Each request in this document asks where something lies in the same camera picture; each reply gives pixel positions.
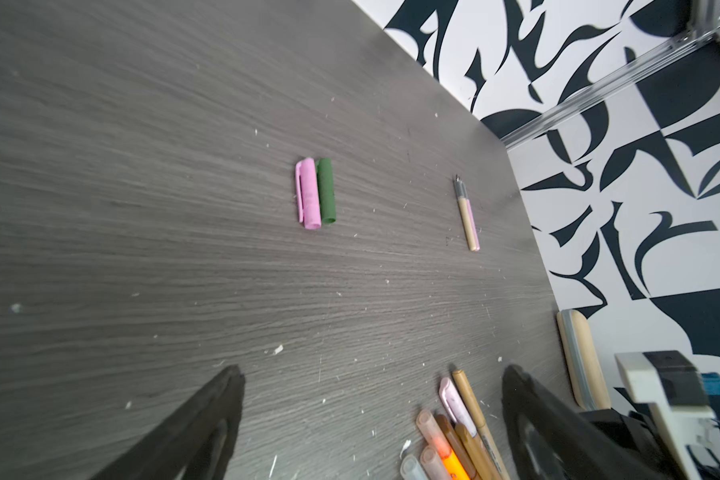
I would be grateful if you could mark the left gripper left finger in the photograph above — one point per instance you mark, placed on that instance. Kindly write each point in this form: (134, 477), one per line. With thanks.
(196, 441)

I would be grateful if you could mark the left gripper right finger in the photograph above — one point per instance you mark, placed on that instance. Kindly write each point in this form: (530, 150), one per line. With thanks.
(549, 440)

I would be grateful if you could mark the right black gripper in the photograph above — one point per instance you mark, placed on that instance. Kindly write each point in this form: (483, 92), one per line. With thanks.
(636, 435)

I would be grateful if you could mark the brown pen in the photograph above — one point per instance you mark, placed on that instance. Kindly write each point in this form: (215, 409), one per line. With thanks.
(473, 406)

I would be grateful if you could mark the pink pen body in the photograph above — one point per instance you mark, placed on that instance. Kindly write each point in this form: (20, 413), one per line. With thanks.
(473, 235)

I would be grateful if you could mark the green pen beige body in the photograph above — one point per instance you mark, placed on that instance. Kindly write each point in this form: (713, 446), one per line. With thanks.
(461, 196)

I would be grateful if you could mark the beige sponge block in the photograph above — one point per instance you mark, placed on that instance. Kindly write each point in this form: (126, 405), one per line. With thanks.
(588, 383)

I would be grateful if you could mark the olive green marker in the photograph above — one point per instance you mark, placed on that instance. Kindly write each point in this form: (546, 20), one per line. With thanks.
(480, 458)

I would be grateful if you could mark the purple marker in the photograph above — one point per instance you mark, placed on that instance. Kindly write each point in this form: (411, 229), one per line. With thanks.
(433, 464)

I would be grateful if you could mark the orange marker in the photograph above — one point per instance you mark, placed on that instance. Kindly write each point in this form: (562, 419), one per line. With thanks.
(434, 437)

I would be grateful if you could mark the blue marker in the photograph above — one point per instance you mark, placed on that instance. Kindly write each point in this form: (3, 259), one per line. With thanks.
(411, 469)

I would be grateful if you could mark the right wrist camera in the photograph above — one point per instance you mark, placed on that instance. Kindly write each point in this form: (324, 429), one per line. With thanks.
(684, 406)

